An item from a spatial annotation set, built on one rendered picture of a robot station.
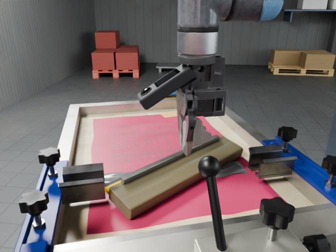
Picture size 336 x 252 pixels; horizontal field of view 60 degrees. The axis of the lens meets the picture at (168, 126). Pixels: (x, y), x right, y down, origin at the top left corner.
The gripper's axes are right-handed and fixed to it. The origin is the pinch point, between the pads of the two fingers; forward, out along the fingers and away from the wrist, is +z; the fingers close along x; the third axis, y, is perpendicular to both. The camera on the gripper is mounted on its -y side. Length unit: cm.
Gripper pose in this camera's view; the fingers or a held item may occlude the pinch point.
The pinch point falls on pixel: (183, 150)
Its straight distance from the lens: 62.5
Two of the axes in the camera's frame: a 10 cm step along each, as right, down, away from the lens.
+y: 9.8, -0.8, 2.0
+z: 0.0, 9.3, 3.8
